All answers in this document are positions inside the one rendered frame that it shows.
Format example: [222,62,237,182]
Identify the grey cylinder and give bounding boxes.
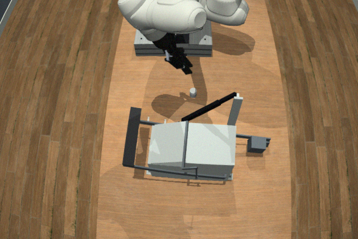
[190,88,197,98]

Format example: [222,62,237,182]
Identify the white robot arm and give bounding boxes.
[118,0,249,48]

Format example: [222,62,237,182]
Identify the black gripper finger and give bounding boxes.
[164,45,192,75]
[174,44,193,68]

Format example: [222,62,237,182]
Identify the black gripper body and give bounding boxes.
[152,33,174,54]

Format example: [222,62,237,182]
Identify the black long thin rod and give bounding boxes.
[181,92,239,121]

